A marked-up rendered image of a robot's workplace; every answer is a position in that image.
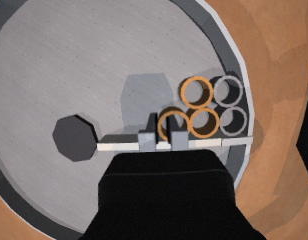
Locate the grey round turntable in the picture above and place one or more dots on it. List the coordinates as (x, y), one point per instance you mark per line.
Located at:
(100, 67)

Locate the dark grey metal sleeve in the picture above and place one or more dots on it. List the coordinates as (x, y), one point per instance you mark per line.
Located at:
(238, 123)
(235, 90)

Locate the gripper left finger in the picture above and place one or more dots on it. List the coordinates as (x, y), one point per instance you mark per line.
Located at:
(146, 138)

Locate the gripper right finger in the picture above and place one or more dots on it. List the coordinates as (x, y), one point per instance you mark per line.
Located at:
(176, 136)

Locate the bronze bushing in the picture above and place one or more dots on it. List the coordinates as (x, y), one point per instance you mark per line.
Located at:
(207, 130)
(168, 111)
(206, 96)

